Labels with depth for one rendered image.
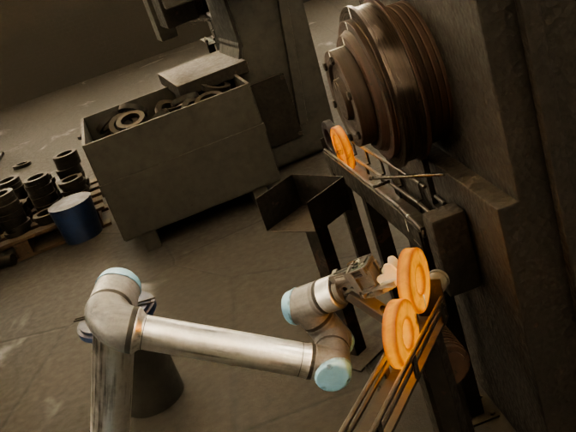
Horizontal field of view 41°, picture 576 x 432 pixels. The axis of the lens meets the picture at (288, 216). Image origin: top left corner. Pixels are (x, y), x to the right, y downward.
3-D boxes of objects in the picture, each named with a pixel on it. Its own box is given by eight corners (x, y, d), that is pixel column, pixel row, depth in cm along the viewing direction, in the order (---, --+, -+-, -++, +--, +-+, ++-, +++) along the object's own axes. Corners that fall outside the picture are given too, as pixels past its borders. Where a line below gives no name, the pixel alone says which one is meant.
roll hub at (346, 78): (357, 129, 232) (332, 39, 222) (387, 152, 207) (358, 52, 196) (340, 135, 232) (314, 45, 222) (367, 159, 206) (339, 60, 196)
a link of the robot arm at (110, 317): (75, 314, 179) (358, 363, 185) (88, 285, 190) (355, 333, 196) (71, 354, 184) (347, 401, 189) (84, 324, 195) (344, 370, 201)
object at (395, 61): (387, 138, 246) (347, -7, 228) (443, 181, 202) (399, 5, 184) (369, 145, 245) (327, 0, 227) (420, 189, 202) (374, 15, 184)
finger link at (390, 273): (401, 260, 178) (369, 272, 184) (414, 280, 180) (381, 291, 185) (405, 253, 181) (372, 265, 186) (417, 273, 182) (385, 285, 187)
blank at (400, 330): (412, 289, 178) (399, 289, 179) (391, 314, 165) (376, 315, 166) (424, 351, 181) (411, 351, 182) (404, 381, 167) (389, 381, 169)
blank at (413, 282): (423, 237, 187) (410, 238, 189) (405, 263, 174) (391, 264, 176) (435, 295, 191) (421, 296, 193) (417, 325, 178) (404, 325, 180)
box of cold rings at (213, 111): (258, 163, 551) (221, 57, 521) (289, 195, 475) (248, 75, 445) (122, 217, 537) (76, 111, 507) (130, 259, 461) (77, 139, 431)
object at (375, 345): (344, 329, 319) (291, 173, 292) (394, 341, 300) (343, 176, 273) (312, 358, 307) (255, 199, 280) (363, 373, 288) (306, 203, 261)
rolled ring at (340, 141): (351, 179, 314) (357, 176, 314) (344, 144, 301) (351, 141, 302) (333, 153, 327) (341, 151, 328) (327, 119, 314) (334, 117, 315)
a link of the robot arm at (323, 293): (328, 319, 193) (340, 298, 201) (344, 314, 191) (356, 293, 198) (309, 291, 191) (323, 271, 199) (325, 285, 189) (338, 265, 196)
